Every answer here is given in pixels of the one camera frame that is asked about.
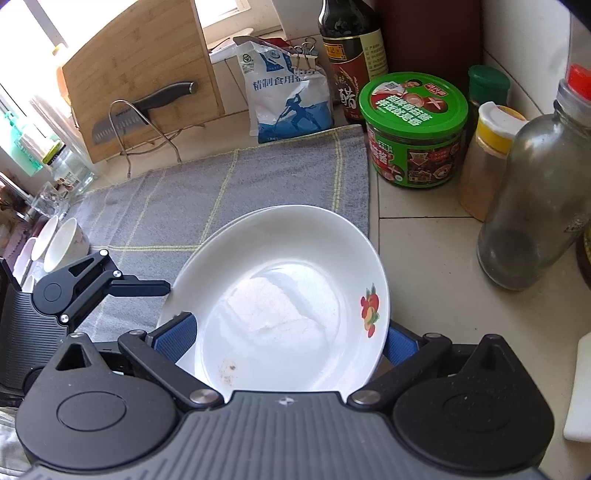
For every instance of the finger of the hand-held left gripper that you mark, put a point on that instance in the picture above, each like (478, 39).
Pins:
(138, 288)

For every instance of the grey and teal checked towel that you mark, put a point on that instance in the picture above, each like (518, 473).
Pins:
(184, 194)

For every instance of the green-lidded spice jar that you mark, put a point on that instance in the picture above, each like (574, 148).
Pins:
(488, 83)

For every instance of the dark red knife block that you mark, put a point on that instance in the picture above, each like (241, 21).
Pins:
(429, 32)

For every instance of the white and blue salt bag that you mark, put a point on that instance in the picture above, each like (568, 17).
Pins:
(281, 106)

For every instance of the green detergent bottle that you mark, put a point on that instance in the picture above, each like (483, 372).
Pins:
(14, 134)

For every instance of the white ceramic bowl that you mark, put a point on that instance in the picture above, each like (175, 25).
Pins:
(25, 263)
(44, 235)
(69, 244)

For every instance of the glass jar with green lid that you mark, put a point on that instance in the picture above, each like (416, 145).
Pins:
(69, 170)

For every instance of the red-capped clear glass bottle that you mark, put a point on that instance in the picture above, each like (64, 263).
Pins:
(531, 207)

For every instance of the tall clear plastic cup stack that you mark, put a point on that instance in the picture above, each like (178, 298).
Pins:
(51, 124)

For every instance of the yellow-lidded spice jar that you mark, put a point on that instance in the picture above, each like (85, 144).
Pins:
(485, 175)

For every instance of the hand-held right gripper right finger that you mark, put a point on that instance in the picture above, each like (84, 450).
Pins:
(401, 344)

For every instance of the dark vinegar bottle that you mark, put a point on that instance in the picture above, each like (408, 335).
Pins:
(351, 46)

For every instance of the green-lidded sauce jar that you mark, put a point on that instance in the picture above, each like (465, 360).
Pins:
(415, 138)

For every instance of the bamboo cutting board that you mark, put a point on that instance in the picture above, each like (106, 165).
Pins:
(138, 55)

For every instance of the person's white jacket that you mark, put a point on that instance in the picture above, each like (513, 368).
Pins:
(7, 431)

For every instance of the white plastic container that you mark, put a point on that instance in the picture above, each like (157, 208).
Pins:
(579, 392)

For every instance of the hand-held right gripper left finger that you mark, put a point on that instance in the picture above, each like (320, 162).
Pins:
(178, 334)

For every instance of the clear glass cup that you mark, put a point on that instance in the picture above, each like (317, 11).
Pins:
(48, 201)

